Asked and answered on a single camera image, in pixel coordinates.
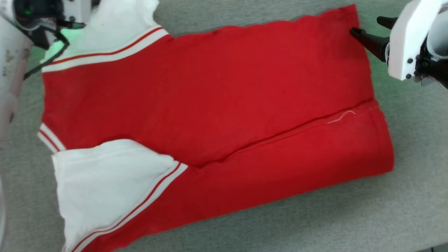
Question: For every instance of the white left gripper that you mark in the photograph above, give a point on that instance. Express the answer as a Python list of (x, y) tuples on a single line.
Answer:
[(75, 10)]

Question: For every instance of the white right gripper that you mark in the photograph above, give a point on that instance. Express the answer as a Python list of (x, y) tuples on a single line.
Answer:
[(406, 42)]

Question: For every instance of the red and white garment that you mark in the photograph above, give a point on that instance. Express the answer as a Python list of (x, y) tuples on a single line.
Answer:
[(210, 98)]

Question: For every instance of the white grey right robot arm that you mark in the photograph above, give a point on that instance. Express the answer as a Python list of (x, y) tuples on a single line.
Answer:
[(441, 35)]

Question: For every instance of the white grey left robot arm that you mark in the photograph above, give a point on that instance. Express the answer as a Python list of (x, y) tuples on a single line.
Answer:
[(10, 70)]

